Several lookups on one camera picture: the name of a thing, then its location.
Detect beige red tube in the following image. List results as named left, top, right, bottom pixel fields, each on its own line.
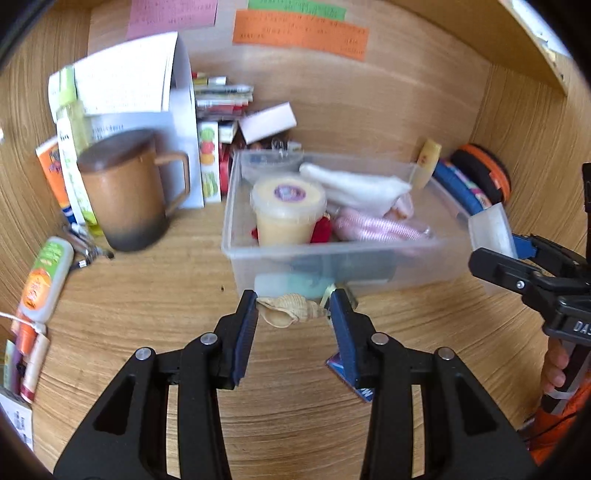
left=21, top=335, right=51, bottom=404

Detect beige spiral seashell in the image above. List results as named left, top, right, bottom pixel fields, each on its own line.
left=255, top=294, right=331, bottom=329

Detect white cardboard box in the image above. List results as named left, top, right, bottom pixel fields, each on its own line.
left=238, top=102, right=297, bottom=145

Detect white cloth pouch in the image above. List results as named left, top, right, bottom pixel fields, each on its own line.
left=299, top=161, right=413, bottom=217

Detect wooden desktop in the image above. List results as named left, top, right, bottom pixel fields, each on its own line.
left=0, top=185, right=555, bottom=480

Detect person's right forearm orange sleeve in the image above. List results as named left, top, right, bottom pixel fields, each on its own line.
left=522, top=378, right=591, bottom=467

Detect green white tube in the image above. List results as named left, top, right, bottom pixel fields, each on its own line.
left=48, top=67, right=100, bottom=236

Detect white paper folder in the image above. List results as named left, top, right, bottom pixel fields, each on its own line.
left=74, top=31, right=205, bottom=209

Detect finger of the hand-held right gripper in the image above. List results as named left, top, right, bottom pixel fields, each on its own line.
left=512, top=233, right=591, bottom=278
left=468, top=248, right=561, bottom=308

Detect clear plastic packet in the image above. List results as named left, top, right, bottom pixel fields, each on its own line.
left=468, top=202, right=520, bottom=259

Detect pink rope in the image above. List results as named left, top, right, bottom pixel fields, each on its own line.
left=332, top=194, right=435, bottom=247

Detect wooden shelf board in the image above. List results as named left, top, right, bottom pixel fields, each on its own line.
left=499, top=0, right=575, bottom=96

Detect metal clipper tool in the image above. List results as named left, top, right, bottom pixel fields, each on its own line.
left=62, top=224, right=115, bottom=271

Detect orange black round case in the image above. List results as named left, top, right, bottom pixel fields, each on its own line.
left=450, top=144, right=512, bottom=206

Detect cream jar purple label lid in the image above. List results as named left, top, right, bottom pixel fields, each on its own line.
left=250, top=174, right=328, bottom=247

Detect blue card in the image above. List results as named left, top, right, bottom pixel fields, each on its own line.
left=325, top=353, right=376, bottom=404

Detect orange green tube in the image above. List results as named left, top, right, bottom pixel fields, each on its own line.
left=19, top=236, right=75, bottom=321

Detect blue fabric pouch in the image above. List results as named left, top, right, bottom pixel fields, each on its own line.
left=431, top=159, right=492, bottom=217

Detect person's right hand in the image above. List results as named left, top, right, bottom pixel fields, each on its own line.
left=540, top=342, right=573, bottom=395

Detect white cable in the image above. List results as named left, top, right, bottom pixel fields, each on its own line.
left=0, top=311, right=47, bottom=335

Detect pink paper note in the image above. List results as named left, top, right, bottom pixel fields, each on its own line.
left=126, top=0, right=219, bottom=40

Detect white label card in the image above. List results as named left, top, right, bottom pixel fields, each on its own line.
left=0, top=392, right=35, bottom=450

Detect orange white tube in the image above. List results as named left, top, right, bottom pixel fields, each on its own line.
left=36, top=137, right=77, bottom=222

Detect clear plastic bowl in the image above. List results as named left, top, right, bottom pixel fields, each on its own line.
left=240, top=150, right=303, bottom=183

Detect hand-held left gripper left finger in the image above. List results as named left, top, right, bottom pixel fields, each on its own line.
left=53, top=289, right=260, bottom=480

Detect fruit printed narrow box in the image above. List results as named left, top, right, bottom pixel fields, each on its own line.
left=198, top=120, right=221, bottom=204

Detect clear plastic storage box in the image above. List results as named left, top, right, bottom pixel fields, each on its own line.
left=221, top=148, right=476, bottom=301

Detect green paper note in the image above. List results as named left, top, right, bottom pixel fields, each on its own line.
left=247, top=0, right=347, bottom=21

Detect orange paper note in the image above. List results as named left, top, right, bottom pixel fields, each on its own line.
left=232, top=10, right=370, bottom=62

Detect red white small box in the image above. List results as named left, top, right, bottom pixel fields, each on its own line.
left=219, top=122, right=238, bottom=195

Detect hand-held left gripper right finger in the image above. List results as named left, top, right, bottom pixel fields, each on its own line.
left=329, top=288, right=539, bottom=480

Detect brown ceramic mug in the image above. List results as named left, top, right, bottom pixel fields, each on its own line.
left=76, top=129, right=191, bottom=252

